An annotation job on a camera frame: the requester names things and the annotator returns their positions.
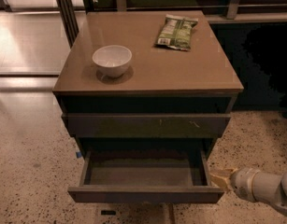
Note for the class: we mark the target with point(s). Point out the drawer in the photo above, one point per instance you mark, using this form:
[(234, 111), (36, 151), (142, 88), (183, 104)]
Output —
[(90, 125), (145, 176)]

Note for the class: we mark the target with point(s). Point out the white ceramic bowl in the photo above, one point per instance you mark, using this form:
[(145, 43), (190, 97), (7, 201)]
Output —
[(112, 60)]

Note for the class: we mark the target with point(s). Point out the brown drawer cabinet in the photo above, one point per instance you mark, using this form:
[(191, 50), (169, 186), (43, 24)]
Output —
[(158, 80)]

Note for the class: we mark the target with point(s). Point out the green snack bag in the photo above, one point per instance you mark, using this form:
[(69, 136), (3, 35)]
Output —
[(176, 32)]

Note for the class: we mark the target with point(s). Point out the top drawer front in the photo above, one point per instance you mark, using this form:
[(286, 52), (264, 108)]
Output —
[(90, 125)]

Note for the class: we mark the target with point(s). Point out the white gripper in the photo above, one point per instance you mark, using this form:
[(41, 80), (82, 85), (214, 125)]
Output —
[(243, 183)]

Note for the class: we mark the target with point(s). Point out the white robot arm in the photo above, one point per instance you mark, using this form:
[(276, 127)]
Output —
[(254, 185)]

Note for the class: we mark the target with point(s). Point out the black floor marker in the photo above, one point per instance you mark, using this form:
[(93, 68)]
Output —
[(108, 213)]

